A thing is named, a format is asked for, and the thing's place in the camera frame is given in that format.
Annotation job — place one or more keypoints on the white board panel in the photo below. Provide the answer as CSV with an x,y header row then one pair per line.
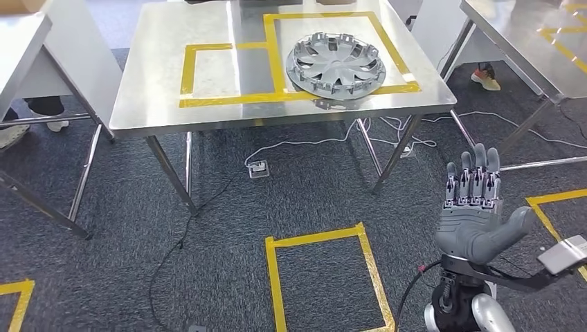
x,y
78,59
435,32

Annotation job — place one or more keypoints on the steel workbench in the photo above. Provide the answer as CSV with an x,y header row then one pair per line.
x,y
23,46
151,68
513,36

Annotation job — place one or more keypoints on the grey floor socket box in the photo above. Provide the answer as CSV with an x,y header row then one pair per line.
x,y
408,151
258,168

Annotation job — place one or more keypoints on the person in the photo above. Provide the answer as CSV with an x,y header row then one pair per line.
x,y
486,79
43,106

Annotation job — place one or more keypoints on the silver plastic wheel cover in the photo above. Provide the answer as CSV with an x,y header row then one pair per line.
x,y
335,66

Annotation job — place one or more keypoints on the black camera bracket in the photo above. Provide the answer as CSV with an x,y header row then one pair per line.
x,y
504,279

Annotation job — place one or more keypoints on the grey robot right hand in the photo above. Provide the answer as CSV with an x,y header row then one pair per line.
x,y
472,229

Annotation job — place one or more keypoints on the yellow floor tape square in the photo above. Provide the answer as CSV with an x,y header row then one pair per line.
x,y
543,217

